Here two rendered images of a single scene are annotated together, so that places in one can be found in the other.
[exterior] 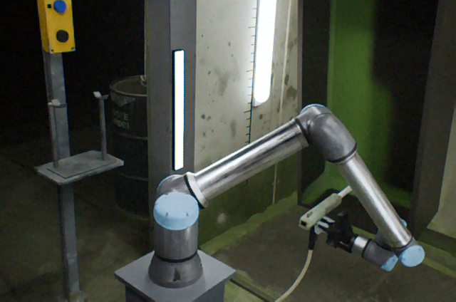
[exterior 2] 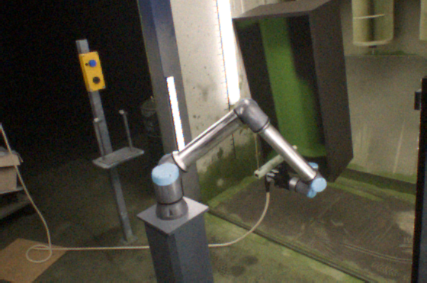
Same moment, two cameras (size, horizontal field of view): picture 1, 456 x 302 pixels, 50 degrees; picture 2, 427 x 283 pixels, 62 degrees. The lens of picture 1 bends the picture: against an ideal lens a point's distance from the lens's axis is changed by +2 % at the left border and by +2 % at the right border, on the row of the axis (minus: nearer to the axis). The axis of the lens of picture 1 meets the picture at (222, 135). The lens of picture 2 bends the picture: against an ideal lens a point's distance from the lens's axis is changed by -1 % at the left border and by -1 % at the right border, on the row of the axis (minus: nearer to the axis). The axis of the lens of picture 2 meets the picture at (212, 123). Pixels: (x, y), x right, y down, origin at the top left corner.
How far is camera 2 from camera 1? 0.50 m
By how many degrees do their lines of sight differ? 7
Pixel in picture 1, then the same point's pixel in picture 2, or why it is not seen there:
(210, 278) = (192, 213)
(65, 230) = (117, 197)
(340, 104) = (282, 95)
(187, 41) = (174, 70)
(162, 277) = (162, 214)
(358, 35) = (282, 50)
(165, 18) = (158, 58)
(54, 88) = (97, 111)
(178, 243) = (168, 193)
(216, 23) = (194, 56)
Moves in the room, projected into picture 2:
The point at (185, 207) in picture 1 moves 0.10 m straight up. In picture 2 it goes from (169, 171) to (166, 155)
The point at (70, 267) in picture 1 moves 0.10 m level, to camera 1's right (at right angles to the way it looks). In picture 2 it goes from (123, 220) to (136, 220)
